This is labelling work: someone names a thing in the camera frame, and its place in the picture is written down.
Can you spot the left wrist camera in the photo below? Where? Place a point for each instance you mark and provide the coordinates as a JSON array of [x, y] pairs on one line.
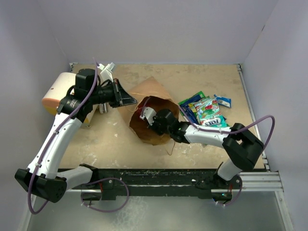
[[106, 71]]

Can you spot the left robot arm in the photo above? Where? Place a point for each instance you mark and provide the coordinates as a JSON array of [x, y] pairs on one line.
[[42, 178]]

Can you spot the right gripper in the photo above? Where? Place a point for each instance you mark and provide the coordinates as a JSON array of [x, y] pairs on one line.
[[153, 127]]

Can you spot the orange beige box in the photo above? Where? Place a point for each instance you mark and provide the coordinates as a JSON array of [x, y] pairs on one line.
[[57, 91]]

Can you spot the blue snack packet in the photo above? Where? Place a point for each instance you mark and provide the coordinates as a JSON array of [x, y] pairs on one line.
[[224, 101]]

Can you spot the brown paper bag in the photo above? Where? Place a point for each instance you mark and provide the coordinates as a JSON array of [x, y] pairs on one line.
[[149, 93]]

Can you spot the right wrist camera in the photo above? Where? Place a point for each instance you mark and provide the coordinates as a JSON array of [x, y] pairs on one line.
[[148, 114]]

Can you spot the green yellow candy packet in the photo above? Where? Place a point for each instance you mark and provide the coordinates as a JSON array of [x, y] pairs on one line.
[[198, 108]]

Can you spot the blue Kettle chips bag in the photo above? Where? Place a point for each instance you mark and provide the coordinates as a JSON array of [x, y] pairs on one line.
[[189, 113]]

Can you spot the small white clip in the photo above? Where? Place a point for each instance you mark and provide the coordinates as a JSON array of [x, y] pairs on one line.
[[103, 108]]

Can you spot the small red snack packet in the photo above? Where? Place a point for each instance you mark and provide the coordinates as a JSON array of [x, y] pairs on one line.
[[140, 113]]

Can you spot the red green Fox's candy packet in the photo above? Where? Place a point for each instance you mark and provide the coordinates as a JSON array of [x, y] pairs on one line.
[[213, 117]]

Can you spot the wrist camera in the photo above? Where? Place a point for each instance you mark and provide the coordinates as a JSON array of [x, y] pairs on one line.
[[106, 71], [148, 114]]

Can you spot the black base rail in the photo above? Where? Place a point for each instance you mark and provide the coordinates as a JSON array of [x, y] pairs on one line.
[[200, 183]]

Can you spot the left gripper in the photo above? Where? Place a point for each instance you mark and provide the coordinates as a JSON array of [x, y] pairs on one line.
[[126, 98]]

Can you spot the green white snack packet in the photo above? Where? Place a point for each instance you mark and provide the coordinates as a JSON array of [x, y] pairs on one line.
[[198, 96]]

